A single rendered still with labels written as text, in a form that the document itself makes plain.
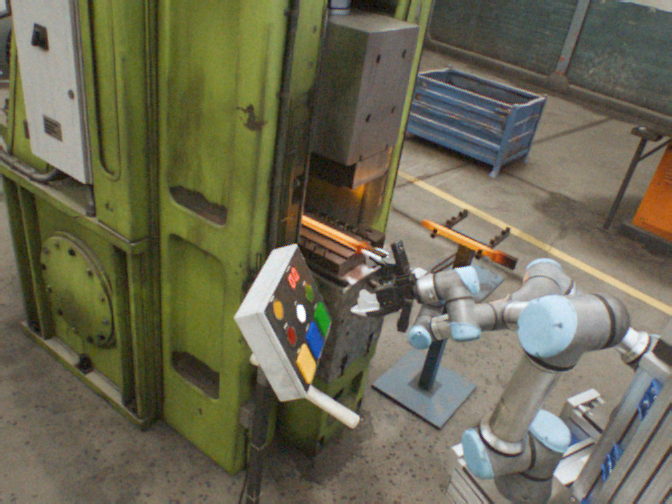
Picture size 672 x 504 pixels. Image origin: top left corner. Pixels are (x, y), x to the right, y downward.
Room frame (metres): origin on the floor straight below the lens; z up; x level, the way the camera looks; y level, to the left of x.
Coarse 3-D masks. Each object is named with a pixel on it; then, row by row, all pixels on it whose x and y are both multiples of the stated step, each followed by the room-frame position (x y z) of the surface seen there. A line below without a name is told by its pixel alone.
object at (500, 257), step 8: (424, 224) 2.17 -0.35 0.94; (432, 224) 2.16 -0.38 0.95; (440, 232) 2.13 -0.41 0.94; (448, 232) 2.11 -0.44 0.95; (456, 240) 2.09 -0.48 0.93; (464, 240) 2.07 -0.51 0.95; (472, 240) 2.08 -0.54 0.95; (472, 248) 2.05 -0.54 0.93; (480, 248) 2.03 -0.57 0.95; (488, 248) 2.03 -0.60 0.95; (488, 256) 2.00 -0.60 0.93; (496, 256) 1.99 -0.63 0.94; (504, 256) 1.98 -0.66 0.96; (504, 264) 1.97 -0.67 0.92; (512, 264) 1.96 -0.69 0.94
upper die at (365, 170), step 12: (312, 156) 1.77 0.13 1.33; (372, 156) 1.77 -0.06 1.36; (384, 156) 1.84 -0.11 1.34; (312, 168) 1.77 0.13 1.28; (324, 168) 1.75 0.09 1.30; (336, 168) 1.72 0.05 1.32; (348, 168) 1.70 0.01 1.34; (360, 168) 1.71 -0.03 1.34; (372, 168) 1.78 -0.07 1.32; (384, 168) 1.85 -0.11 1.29; (336, 180) 1.72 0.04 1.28; (348, 180) 1.69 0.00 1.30; (360, 180) 1.72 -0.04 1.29
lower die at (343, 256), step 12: (312, 216) 1.98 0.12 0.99; (312, 228) 1.87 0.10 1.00; (336, 228) 1.92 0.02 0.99; (300, 240) 1.80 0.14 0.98; (312, 240) 1.80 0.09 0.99; (324, 240) 1.82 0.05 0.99; (336, 240) 1.81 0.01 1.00; (360, 240) 1.86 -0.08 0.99; (312, 252) 1.75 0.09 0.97; (336, 252) 1.75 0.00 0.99; (348, 252) 1.76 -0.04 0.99; (324, 264) 1.72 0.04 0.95; (336, 264) 1.69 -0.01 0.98; (348, 264) 1.74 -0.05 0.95
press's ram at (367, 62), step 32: (352, 32) 1.67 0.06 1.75; (384, 32) 1.71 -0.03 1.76; (416, 32) 1.88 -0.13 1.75; (352, 64) 1.66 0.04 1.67; (384, 64) 1.74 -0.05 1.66; (320, 96) 1.71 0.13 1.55; (352, 96) 1.65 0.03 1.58; (384, 96) 1.77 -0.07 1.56; (320, 128) 1.70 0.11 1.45; (352, 128) 1.65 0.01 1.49; (384, 128) 1.80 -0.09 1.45; (352, 160) 1.66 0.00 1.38
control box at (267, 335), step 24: (288, 264) 1.31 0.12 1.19; (264, 288) 1.19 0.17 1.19; (288, 288) 1.24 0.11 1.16; (312, 288) 1.37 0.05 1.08; (240, 312) 1.10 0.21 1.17; (264, 312) 1.08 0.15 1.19; (288, 312) 1.18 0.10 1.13; (312, 312) 1.30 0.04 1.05; (264, 336) 1.08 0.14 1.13; (288, 336) 1.12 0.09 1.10; (264, 360) 1.07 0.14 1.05; (288, 360) 1.07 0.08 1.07; (288, 384) 1.07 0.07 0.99
